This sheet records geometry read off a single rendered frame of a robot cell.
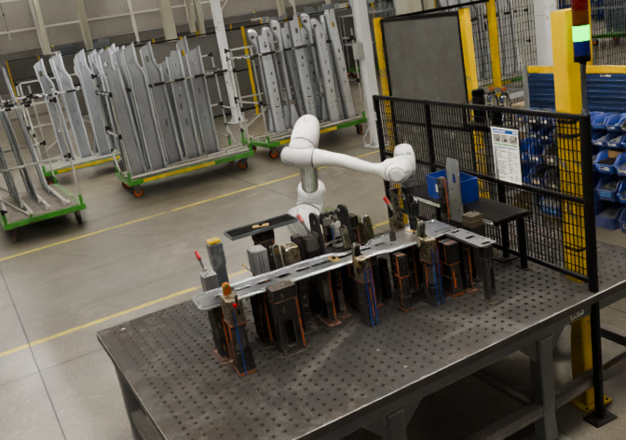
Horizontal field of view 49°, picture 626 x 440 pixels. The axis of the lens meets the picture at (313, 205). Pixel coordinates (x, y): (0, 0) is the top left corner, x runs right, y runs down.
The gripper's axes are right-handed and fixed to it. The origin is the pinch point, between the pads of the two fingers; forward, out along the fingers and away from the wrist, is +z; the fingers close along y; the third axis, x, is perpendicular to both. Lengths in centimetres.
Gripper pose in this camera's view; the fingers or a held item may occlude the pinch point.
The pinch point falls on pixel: (413, 223)
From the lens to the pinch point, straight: 355.7
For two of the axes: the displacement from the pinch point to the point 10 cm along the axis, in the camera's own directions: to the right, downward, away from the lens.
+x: 9.0, -2.6, 3.6
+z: 1.7, 9.5, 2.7
